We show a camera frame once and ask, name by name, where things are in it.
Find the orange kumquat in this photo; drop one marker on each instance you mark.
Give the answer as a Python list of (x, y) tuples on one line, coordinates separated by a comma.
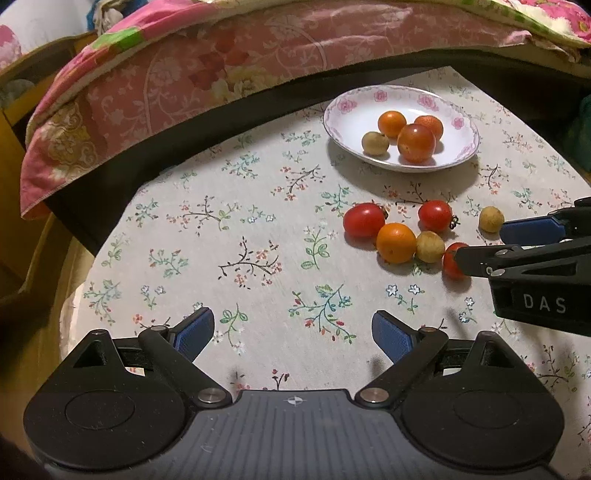
[(433, 124), (391, 123), (396, 243)]

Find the brown longan in plate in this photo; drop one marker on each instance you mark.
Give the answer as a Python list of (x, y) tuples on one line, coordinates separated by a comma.
[(375, 143)]

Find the red cherry tomato with stem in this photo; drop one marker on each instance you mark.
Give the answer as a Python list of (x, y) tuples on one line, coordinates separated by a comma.
[(451, 268)]

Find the pink floral bed sheet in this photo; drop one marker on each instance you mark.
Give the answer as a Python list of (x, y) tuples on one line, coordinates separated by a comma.
[(85, 119)]

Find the white floral plate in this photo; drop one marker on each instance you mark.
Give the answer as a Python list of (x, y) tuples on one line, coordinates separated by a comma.
[(354, 113)]

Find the red cherry tomato oval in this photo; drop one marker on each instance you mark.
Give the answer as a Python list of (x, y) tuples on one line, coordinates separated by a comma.
[(364, 221)]

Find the pink cloth covered item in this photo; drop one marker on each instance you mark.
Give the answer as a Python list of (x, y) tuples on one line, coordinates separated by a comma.
[(10, 47)]

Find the colourful patchwork quilt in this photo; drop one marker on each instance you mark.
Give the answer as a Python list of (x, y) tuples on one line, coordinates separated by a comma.
[(414, 25)]

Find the black bed frame edge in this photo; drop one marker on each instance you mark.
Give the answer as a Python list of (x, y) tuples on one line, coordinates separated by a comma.
[(544, 97)]

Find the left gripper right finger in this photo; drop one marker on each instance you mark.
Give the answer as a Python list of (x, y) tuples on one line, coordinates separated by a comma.
[(413, 353)]

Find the wooden yellow cabinet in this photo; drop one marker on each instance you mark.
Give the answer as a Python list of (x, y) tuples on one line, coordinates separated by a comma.
[(26, 81)]

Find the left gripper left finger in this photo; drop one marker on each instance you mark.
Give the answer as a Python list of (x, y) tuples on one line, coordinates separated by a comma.
[(172, 352)]

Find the large orange-red tomato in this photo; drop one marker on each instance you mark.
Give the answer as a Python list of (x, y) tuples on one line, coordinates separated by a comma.
[(416, 143)]

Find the bundle of clothes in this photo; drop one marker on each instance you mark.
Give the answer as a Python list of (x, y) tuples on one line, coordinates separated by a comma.
[(104, 14)]

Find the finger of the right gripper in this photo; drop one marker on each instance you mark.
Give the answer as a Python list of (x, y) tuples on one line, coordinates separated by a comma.
[(563, 224), (482, 261)]

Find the floral tablecloth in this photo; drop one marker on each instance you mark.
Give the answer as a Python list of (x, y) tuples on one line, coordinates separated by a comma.
[(252, 229)]

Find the red cherry tomato round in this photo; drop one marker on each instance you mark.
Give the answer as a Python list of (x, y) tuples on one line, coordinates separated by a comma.
[(437, 216)]

